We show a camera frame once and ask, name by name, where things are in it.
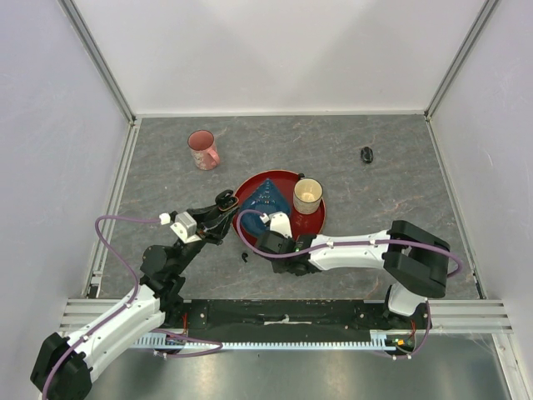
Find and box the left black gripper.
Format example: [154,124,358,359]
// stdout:
[173,198,240,274]

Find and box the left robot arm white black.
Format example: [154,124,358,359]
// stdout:
[30,196,238,399]

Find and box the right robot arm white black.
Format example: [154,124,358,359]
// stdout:
[255,220,450,328]

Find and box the red round tray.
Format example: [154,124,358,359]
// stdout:
[232,170,326,246]

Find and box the blue shell-shaped dish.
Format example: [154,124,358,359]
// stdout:
[241,178,291,238]

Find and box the beige ceramic cup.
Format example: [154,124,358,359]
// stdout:
[293,178,323,215]

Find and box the pink floral mug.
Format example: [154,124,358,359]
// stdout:
[187,130,221,171]

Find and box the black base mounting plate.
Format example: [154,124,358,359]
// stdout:
[164,299,410,343]

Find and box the small black object on table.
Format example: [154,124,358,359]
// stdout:
[360,147,374,164]

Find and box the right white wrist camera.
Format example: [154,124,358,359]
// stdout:
[269,212,292,238]

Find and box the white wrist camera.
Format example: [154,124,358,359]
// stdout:
[170,212,201,244]
[269,212,292,238]

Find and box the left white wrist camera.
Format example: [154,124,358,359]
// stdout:
[170,212,201,244]

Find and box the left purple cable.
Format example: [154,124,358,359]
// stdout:
[41,214,172,400]

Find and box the slotted grey cable duct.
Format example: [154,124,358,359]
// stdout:
[131,332,416,352]

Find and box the left aluminium frame post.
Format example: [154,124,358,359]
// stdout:
[57,0,137,125]

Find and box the aluminium frame post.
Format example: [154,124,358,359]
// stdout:
[424,0,501,122]
[57,0,137,125]

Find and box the right aluminium frame post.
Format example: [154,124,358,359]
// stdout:
[424,0,501,122]

